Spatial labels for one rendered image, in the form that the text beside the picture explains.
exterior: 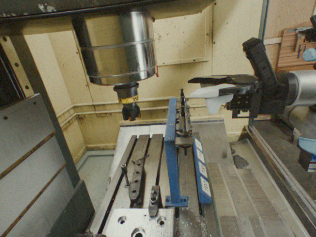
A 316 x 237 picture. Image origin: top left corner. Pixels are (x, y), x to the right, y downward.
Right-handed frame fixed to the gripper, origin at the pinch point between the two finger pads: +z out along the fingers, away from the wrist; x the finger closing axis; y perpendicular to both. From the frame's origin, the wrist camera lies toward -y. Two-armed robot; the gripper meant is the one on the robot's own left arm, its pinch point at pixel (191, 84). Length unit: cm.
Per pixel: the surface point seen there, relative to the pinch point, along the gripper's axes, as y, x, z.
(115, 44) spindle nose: -10.0, -7.5, 13.8
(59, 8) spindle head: -15.5, -12.2, 19.5
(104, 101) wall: 40, 100, 67
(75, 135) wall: 67, 92, 96
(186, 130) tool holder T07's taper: 23.2, 20.1, 0.6
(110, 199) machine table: 58, 18, 37
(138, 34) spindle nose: -11.3, -5.4, 10.0
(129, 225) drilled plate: 49, -1, 22
